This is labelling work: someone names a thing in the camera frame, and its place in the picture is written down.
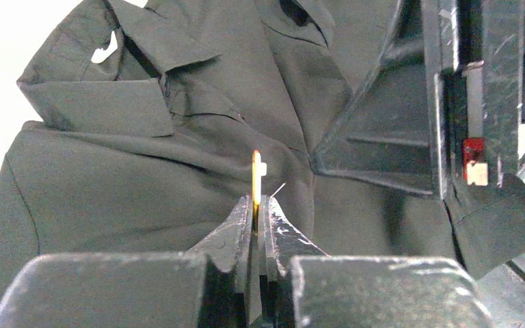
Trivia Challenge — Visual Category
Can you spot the black shirt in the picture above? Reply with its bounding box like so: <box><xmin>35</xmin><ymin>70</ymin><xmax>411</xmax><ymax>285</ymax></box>
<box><xmin>0</xmin><ymin>1</ymin><xmax>525</xmax><ymax>300</ymax></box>

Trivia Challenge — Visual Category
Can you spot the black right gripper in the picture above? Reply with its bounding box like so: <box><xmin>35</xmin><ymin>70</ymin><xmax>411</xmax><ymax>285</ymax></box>
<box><xmin>312</xmin><ymin>1</ymin><xmax>525</xmax><ymax>199</ymax></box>

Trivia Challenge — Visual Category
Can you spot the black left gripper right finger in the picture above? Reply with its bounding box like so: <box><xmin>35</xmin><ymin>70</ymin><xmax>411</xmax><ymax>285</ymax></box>
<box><xmin>260</xmin><ymin>196</ymin><xmax>493</xmax><ymax>327</ymax></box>

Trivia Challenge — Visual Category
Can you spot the round white brooch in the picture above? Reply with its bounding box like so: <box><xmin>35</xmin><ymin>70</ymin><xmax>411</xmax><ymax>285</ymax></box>
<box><xmin>251</xmin><ymin>150</ymin><xmax>267</xmax><ymax>236</ymax></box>

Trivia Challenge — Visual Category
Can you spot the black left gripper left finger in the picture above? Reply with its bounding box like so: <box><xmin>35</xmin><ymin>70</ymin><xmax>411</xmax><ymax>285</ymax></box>
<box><xmin>0</xmin><ymin>196</ymin><xmax>253</xmax><ymax>327</ymax></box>

